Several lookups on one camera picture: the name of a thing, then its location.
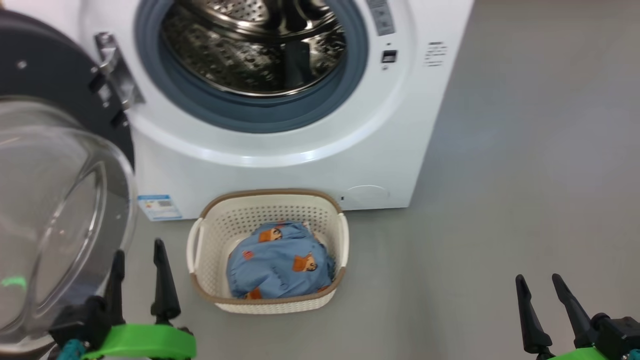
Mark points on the black door latch socket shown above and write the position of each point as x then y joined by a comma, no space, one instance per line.
389,56

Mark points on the cream perforated laundry basket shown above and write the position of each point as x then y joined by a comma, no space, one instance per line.
275,306

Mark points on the blue energy label sticker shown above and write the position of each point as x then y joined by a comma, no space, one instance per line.
160,207

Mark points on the blue cartoon print garment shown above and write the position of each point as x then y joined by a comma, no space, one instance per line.
280,270

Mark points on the stainless steel washing machine drum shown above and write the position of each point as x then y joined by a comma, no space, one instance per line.
240,55

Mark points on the black round glass washer door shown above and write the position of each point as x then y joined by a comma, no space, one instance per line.
55,200

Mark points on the white front-load washing machine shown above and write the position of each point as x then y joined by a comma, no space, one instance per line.
300,170

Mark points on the grey warning sticker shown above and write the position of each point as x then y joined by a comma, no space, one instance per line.
381,17

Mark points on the metal door hinge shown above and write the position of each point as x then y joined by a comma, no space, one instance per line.
117,70

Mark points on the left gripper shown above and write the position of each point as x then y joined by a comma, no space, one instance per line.
145,342

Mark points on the round drain filter cover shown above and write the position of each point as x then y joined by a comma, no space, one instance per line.
367,195

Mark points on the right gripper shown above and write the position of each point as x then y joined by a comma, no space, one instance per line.
617,340

